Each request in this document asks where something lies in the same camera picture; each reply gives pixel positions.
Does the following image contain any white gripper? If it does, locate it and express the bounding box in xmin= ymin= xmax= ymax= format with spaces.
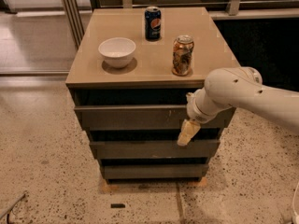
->
xmin=177 ymin=90 xmax=208 ymax=147

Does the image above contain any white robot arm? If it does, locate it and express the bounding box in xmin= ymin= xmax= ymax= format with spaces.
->
xmin=178 ymin=67 xmax=299 ymax=147

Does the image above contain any grey middle drawer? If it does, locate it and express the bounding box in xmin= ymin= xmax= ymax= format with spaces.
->
xmin=90 ymin=140 xmax=220 ymax=160

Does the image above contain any grey drawer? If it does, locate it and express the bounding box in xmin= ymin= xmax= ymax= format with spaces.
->
xmin=74 ymin=104 xmax=237 ymax=132
xmin=100 ymin=164 xmax=208 ymax=180
xmin=90 ymin=140 xmax=220 ymax=160

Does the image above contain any grey drawer cabinet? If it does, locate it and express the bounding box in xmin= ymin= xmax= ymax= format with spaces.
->
xmin=66 ymin=7 xmax=238 ymax=167

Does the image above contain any grey top drawer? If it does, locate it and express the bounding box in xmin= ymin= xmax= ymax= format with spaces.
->
xmin=74 ymin=104 xmax=237 ymax=132

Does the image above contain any grey bottom drawer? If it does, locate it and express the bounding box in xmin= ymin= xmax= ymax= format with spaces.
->
xmin=100 ymin=164 xmax=208 ymax=180

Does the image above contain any orange soda can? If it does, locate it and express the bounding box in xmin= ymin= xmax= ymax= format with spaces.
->
xmin=172 ymin=35 xmax=194 ymax=76

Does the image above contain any white ceramic bowl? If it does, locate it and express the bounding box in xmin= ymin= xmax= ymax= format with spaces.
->
xmin=98 ymin=37 xmax=136 ymax=68

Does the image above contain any small black floor object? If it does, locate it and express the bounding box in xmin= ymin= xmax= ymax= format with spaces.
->
xmin=110 ymin=203 xmax=125 ymax=208

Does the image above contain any blue pepsi can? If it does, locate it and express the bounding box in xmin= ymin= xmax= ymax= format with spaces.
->
xmin=145 ymin=6 xmax=162 ymax=41

